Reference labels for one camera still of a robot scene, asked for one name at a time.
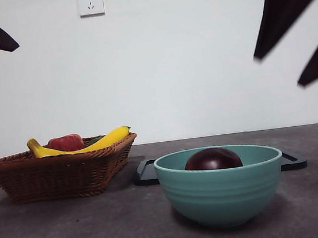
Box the white wall socket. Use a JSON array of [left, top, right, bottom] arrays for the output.
[[77, 0, 105, 18]]

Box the black rectangular tray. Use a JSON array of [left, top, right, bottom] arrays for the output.
[[131, 139, 309, 190]]

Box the brown wicker basket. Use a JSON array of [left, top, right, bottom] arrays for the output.
[[0, 130, 144, 207]]

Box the green avocado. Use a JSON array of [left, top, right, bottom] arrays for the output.
[[84, 135, 107, 148]]

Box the teal ribbed bowl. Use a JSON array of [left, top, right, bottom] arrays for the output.
[[152, 137, 292, 236]]

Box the dark purple plum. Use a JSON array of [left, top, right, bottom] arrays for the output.
[[182, 143, 244, 174]]

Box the red apple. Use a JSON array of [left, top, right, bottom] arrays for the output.
[[46, 133, 85, 154]]

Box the yellow banana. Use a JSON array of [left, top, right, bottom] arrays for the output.
[[25, 124, 134, 160]]

